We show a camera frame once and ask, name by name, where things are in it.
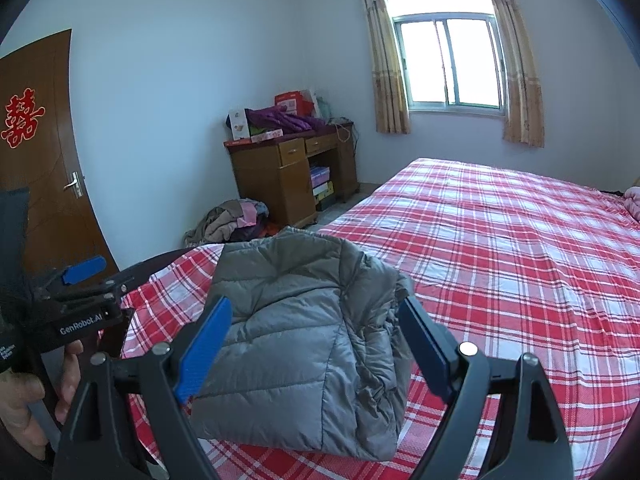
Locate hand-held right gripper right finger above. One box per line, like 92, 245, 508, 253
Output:
397, 296, 573, 480

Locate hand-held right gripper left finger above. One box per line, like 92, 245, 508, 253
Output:
52, 296, 233, 480

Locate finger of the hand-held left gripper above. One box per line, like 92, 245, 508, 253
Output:
47, 275, 136, 311
30, 255, 108, 301

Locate grey puffer jacket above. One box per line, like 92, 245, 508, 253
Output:
189, 226, 415, 462

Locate pile of clothes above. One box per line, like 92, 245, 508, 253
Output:
184, 199, 273, 248

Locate person's left hand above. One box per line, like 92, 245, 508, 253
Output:
0, 341, 85, 461

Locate wooden door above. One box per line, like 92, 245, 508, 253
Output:
0, 29, 121, 281

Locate bed with red plaid sheet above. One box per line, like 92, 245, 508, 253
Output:
120, 157, 640, 480

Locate red paper door decoration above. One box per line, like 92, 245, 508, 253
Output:
0, 89, 47, 150

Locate wooden desk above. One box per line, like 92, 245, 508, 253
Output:
223, 121, 360, 228

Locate purple clothing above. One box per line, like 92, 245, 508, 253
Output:
247, 106, 326, 135

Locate pink quilt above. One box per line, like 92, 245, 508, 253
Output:
622, 185, 640, 221

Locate red box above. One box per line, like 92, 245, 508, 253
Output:
273, 90, 316, 117

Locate beige patterned curtain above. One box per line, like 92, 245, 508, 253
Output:
477, 0, 545, 148
354, 0, 412, 136

